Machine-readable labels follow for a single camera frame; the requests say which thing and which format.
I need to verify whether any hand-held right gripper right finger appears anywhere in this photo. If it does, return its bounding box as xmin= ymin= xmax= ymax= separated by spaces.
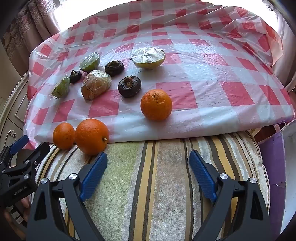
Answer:
xmin=188 ymin=149 xmax=272 ymax=241

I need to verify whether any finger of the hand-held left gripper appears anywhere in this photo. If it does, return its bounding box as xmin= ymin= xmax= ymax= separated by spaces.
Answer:
xmin=9 ymin=142 xmax=51 ymax=180
xmin=0 ymin=135 xmax=29 ymax=167

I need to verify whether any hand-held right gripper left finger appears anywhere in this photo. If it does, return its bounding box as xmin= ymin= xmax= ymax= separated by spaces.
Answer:
xmin=26 ymin=152 xmax=109 ymax=241

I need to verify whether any small orange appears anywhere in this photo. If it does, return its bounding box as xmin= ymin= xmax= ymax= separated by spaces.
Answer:
xmin=52 ymin=122 xmax=76 ymax=150

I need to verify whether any large orange with stem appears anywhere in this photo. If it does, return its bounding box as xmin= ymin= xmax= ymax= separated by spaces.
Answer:
xmin=74 ymin=118 xmax=110 ymax=156

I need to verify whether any purple cardboard box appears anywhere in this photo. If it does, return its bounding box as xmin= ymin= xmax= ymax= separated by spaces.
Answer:
xmin=257 ymin=124 xmax=294 ymax=232

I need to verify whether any round orange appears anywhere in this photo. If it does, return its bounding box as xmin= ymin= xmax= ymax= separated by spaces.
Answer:
xmin=140 ymin=89 xmax=173 ymax=121

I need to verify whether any large dark water chestnut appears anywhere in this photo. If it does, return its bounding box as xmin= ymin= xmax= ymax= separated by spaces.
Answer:
xmin=117 ymin=75 xmax=142 ymax=98

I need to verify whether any plastic-wrapped lime half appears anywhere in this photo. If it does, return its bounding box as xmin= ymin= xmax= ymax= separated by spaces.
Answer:
xmin=79 ymin=51 xmax=100 ymax=72

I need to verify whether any plastic-wrapped half apple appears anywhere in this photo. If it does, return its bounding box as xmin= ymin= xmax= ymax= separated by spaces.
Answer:
xmin=131 ymin=47 xmax=166 ymax=69

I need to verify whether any person's left hand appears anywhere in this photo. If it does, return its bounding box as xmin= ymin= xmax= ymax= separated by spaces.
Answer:
xmin=3 ymin=195 xmax=31 ymax=230

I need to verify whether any cream carved cabinet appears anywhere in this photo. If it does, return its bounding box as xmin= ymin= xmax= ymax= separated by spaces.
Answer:
xmin=0 ymin=72 xmax=30 ymax=151

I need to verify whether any striped towel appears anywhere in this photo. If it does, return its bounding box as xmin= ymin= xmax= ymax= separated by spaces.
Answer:
xmin=32 ymin=131 xmax=271 ymax=241

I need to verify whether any plastic-wrapped green fruit wedge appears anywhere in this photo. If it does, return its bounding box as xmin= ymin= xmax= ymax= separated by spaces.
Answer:
xmin=51 ymin=75 xmax=71 ymax=99

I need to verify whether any small dark water chestnut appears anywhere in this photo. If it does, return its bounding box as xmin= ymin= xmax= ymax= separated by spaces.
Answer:
xmin=69 ymin=70 xmax=82 ymax=84

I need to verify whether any red checkered plastic tablecloth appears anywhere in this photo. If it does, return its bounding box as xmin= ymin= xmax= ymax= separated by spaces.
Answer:
xmin=23 ymin=2 xmax=292 ymax=150

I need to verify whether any plastic-wrapped brown-green fruit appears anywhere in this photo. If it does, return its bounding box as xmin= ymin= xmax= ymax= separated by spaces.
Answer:
xmin=81 ymin=70 xmax=112 ymax=101

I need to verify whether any medium dark water chestnut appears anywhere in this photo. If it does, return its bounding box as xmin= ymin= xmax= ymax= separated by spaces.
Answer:
xmin=105 ymin=60 xmax=125 ymax=76

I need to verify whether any pink patterned lace curtain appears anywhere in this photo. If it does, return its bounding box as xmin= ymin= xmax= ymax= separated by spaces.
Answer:
xmin=0 ymin=0 xmax=61 ymax=71

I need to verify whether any mauve curtain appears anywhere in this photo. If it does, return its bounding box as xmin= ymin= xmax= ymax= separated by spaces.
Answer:
xmin=273 ymin=14 xmax=296 ymax=93

